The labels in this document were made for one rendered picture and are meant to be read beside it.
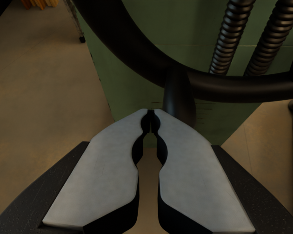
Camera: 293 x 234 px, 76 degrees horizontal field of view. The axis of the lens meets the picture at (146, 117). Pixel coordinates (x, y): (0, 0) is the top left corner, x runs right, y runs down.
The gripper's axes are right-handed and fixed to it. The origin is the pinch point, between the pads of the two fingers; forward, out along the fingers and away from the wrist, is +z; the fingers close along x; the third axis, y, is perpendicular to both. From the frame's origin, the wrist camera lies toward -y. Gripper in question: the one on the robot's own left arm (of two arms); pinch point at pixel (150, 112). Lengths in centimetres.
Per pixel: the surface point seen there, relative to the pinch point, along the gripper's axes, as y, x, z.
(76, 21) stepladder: 3, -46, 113
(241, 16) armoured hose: -5.1, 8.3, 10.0
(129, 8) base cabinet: -5.3, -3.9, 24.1
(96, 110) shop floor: 42, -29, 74
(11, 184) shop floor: 61, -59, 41
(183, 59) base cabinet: 3.9, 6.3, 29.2
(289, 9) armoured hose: -5.7, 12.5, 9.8
